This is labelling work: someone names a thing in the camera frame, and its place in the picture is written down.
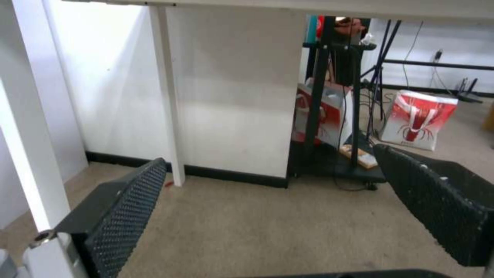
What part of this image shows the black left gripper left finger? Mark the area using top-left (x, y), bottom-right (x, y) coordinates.
top-left (29, 158), bottom-right (168, 278)

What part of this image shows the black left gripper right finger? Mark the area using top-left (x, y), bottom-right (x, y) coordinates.
top-left (372, 143), bottom-right (494, 268)

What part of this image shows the red white lobster paper bag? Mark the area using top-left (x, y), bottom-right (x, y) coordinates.
top-left (380, 90), bottom-right (460, 152)

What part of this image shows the small orange white box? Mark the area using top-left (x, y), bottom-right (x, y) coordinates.
top-left (339, 144), bottom-right (378, 169)

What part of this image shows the cardboard box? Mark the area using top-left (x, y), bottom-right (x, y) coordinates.
top-left (481, 101), bottom-right (494, 131)

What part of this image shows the black metal rolling rack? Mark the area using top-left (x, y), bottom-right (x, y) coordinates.
top-left (288, 15), bottom-right (388, 192)

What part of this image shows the thin white table leg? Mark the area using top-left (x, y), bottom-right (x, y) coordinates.
top-left (148, 5), bottom-right (186, 186)

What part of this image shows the black tripod stand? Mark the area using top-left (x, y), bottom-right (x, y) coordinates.
top-left (359, 19), bottom-right (402, 122)

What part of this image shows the black floor cable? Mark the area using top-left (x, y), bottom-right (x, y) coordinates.
top-left (332, 171), bottom-right (377, 192)

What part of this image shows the black bracket stand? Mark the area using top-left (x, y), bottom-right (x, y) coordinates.
top-left (455, 77), bottom-right (484, 103)

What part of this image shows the black horizontal rail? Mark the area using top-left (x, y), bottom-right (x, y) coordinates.
top-left (384, 59), bottom-right (494, 71)

